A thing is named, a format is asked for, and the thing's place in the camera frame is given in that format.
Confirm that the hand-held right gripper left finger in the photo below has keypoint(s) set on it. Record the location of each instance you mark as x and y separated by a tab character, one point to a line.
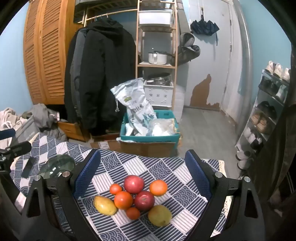
86	171

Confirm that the wooden bed frame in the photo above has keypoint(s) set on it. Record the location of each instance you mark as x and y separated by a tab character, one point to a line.
71	129

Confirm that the light red apple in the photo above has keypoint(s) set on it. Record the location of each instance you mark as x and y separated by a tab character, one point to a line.
133	184

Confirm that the teal plastic crate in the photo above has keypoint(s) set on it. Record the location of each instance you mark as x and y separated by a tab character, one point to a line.
150	139

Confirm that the glass bowl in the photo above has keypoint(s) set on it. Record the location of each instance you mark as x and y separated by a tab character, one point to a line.
57	164

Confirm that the black remote control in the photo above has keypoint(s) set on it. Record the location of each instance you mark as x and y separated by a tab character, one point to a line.
28	167

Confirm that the steel pot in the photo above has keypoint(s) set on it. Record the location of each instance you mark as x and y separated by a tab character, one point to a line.
159	79

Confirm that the small tangerine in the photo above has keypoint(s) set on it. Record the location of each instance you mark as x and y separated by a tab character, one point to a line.
115	189
133	213

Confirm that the wooden louvered wardrobe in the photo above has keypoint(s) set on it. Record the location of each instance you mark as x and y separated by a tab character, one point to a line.
44	58

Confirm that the grey hanging bag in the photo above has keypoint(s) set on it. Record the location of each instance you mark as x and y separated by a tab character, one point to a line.
187	51

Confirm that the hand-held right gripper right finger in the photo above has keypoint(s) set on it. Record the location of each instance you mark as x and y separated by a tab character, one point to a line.
196	176

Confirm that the red-orange tomato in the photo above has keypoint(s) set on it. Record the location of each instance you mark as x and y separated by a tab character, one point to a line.
123	200

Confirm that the beige cloth pile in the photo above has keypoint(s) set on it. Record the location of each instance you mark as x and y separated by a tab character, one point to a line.
9	118

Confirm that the wooden shelf rack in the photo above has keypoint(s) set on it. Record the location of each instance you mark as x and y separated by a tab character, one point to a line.
138	46

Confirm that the dark blue umbrella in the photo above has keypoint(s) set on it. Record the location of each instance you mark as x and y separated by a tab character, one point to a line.
204	27

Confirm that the yellow mango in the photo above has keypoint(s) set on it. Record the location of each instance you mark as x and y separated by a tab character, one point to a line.
105	205

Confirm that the grey fabric bag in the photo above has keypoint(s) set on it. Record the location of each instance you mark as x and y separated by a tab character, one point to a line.
27	131

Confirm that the wooden clothes rail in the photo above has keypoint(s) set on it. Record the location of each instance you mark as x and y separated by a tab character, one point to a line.
111	13

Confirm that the large orange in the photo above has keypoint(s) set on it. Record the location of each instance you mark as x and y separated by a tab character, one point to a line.
158	187

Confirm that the pale blue door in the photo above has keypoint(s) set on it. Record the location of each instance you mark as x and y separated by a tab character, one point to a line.
208	69

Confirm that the white storage bin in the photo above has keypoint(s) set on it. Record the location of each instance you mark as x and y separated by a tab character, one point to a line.
155	17

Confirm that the yellow-green pear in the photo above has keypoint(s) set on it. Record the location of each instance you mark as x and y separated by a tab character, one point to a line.
159	216

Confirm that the metal cooking pot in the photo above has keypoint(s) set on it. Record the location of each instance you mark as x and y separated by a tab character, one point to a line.
157	58

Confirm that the black hooded coat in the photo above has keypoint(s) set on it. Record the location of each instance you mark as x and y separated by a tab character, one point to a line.
101	69

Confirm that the grey garment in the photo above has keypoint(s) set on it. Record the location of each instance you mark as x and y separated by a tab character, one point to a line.
44	115

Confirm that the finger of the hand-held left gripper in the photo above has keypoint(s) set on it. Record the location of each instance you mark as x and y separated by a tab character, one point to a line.
7	134
18	149

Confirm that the cardboard box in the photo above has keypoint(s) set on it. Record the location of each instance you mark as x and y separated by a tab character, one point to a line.
143	148

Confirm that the dark red apple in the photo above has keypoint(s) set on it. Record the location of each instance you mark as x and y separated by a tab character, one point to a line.
144	201

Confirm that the blue white patterned tablecloth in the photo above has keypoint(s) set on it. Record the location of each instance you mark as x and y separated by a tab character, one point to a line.
143	166

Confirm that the white shoe rack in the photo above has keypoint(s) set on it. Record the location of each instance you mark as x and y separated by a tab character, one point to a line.
266	93

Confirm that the white printed rice bag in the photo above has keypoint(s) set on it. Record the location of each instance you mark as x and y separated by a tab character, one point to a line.
136	99

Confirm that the white plastic crate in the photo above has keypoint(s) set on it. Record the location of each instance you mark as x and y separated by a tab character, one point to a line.
159	95

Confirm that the grey coat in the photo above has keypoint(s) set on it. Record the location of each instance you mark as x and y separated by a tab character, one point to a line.
77	58

